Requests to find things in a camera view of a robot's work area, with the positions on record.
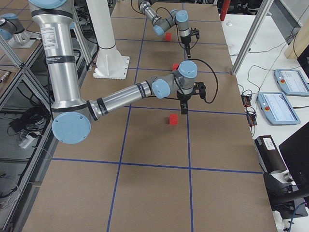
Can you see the white pedestal base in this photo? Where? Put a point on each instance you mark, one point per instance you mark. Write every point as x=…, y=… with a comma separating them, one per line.
x=110, y=63

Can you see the white power strip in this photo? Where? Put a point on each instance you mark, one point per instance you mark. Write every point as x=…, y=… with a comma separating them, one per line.
x=26, y=142

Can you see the black monitor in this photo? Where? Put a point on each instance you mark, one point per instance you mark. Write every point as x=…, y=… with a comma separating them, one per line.
x=295, y=153

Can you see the teach pendant near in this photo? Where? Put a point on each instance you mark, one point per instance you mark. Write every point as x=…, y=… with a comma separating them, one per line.
x=277, y=109

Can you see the red cylinder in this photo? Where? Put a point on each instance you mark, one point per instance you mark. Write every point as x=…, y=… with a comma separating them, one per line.
x=224, y=9

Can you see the teach pendant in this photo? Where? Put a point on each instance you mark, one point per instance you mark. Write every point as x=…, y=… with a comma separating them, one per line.
x=292, y=82
x=277, y=109

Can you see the teach pendant far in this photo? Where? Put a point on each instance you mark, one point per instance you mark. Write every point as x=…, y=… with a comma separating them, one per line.
x=292, y=82

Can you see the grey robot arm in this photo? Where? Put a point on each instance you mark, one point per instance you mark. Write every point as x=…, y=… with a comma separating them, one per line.
x=72, y=115
x=161, y=25

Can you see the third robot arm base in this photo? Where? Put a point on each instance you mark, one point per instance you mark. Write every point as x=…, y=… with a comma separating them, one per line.
x=14, y=32

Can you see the aluminium frame post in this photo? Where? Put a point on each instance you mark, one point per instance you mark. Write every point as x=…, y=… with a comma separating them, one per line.
x=258, y=20

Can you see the aluminium frame rack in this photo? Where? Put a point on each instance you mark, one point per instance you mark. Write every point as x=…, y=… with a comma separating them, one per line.
x=25, y=96

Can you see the red block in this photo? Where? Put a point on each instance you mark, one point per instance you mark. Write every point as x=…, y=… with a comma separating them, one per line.
x=173, y=119
x=168, y=36

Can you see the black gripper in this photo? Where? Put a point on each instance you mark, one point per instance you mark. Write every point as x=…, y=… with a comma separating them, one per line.
x=183, y=98
x=185, y=40

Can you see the small circuit board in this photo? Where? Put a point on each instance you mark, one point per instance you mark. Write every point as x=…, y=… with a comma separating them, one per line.
x=246, y=99

